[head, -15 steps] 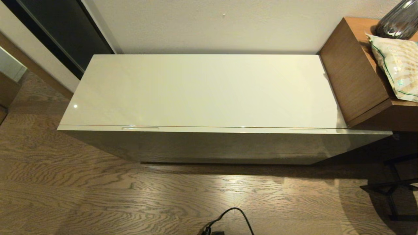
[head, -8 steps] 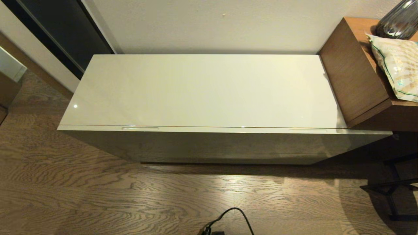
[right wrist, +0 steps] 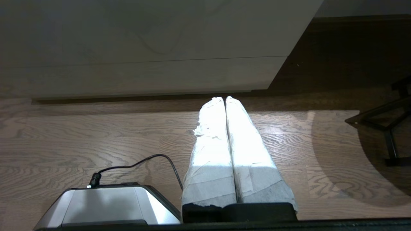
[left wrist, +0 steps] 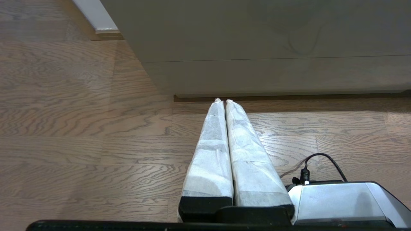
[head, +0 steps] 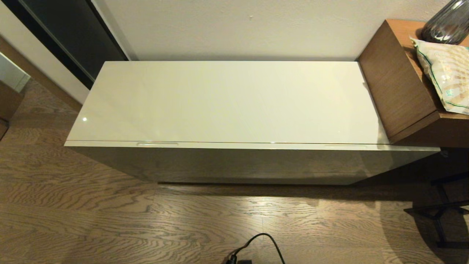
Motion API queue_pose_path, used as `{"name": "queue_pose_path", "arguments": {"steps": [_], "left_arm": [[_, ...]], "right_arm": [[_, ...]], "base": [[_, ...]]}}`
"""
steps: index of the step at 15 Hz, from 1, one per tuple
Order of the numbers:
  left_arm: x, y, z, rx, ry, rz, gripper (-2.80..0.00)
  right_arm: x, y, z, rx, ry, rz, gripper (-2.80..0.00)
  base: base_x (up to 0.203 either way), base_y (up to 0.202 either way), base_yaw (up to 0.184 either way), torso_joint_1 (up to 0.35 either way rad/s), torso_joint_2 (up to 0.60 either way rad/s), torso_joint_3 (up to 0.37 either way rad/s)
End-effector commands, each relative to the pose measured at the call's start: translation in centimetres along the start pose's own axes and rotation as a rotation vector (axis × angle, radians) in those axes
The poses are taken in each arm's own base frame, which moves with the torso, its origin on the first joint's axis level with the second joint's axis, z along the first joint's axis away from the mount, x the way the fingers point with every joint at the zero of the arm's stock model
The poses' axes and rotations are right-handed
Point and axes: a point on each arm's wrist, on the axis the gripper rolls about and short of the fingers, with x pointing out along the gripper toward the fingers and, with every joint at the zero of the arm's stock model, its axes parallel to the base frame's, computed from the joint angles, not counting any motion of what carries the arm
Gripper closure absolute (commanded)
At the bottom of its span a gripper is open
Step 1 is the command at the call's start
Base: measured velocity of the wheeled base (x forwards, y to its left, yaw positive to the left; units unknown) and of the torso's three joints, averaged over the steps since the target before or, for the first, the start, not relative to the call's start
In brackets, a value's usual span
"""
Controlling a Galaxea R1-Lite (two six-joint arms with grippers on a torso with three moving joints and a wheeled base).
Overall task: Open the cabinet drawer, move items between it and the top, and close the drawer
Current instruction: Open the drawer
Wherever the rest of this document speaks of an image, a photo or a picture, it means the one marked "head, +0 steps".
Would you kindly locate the white glossy cabinet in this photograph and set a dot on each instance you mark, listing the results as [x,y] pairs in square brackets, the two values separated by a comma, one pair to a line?
[227,102]

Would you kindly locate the brown wooden desk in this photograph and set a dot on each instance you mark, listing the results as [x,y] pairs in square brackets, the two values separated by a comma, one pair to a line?
[395,88]

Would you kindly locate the dark sliding door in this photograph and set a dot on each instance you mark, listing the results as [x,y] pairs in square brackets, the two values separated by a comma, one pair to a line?
[73,36]

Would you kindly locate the white green-trimmed snack bag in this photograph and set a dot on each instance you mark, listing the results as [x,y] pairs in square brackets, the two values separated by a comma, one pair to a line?
[445,73]

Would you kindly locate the white furniture panel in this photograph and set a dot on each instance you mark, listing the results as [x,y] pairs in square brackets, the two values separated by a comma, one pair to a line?
[11,75]

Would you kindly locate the dark ribbed glass vase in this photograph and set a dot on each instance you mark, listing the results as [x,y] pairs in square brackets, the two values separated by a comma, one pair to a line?
[449,25]

